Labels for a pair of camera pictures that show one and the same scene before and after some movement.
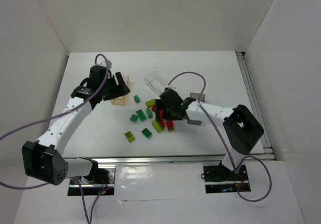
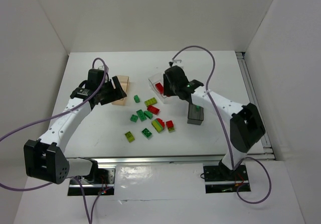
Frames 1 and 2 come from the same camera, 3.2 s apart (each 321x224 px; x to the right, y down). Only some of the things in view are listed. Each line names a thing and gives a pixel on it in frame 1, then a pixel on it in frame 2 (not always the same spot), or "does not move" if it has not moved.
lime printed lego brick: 130,136 does not move
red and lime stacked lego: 170,125 does not move
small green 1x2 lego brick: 136,98 does not move
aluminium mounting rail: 152,159 does not move
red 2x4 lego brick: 161,114 → 160,87
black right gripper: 163,111 → 168,82
